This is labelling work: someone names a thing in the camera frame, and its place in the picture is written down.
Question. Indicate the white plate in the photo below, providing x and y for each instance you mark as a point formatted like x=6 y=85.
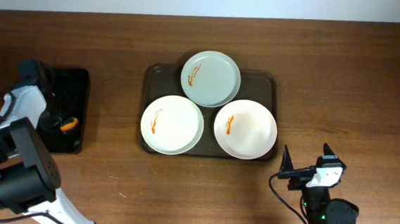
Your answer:
x=245 y=129
x=172 y=125

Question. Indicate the black rectangular tray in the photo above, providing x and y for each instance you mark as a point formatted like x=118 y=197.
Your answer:
x=75 y=81

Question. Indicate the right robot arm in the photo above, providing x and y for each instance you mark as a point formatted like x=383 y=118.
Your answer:
x=317 y=207

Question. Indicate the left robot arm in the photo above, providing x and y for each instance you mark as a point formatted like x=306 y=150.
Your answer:
x=30 y=181

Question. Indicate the dark brown serving tray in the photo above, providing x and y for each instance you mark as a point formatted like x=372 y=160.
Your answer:
x=164 y=79

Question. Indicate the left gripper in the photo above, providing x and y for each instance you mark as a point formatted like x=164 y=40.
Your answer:
x=52 y=121

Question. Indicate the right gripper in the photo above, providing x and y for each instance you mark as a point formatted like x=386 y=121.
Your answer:
x=304 y=173

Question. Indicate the orange green scrub sponge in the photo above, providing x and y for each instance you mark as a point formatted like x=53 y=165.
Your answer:
x=69 y=124

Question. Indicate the pale green plate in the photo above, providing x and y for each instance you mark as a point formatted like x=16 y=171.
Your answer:
x=210 y=78

